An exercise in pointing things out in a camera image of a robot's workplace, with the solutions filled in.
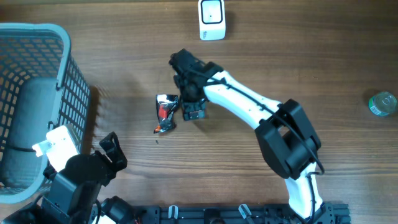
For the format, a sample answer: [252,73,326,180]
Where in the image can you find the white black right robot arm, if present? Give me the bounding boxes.
[169,49,325,223]

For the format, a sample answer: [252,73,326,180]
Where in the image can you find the grey plastic mesh basket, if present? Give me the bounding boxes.
[1,23,91,204]

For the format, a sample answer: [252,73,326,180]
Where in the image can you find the black red snack packet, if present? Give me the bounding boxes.
[154,94,179,134]

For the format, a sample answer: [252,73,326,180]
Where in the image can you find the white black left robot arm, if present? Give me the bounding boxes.
[2,132,134,223]

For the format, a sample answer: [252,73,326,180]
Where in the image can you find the white barcode scanner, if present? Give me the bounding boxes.
[198,0,226,41]

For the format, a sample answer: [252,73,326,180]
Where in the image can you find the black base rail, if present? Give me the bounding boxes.
[90,195,352,224]

